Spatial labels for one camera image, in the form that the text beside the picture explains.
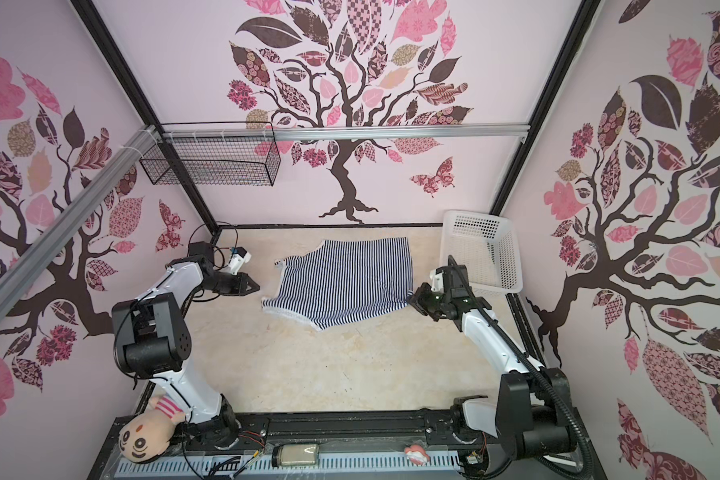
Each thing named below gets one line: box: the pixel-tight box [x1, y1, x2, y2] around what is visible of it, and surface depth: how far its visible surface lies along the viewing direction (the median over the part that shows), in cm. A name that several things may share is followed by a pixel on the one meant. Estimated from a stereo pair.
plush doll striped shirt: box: [118, 396, 185, 463], surface depth 69 cm
